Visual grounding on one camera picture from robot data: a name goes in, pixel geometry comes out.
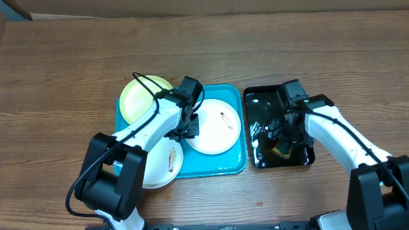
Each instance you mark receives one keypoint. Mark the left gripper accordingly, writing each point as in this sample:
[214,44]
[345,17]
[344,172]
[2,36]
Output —
[193,130]

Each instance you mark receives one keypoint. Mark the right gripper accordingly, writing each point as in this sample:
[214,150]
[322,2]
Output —
[280,133]

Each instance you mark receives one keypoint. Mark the green yellow sponge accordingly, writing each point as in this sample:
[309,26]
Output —
[282,149]

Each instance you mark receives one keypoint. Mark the white plate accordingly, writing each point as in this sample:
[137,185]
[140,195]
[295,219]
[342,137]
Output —
[219,127]
[163,164]

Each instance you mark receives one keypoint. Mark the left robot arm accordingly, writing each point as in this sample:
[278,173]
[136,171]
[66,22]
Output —
[111,177]

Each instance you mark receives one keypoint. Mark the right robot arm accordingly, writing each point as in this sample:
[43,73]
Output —
[378,187]

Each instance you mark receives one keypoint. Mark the black rectangular tray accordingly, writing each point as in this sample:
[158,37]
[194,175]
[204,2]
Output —
[262,104]

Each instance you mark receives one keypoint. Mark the teal plastic tray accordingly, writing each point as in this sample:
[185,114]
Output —
[232,161]

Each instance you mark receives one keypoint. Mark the yellow-green plate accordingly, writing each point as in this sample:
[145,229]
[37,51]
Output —
[135,100]

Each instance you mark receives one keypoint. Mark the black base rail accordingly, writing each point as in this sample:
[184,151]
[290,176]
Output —
[285,225]

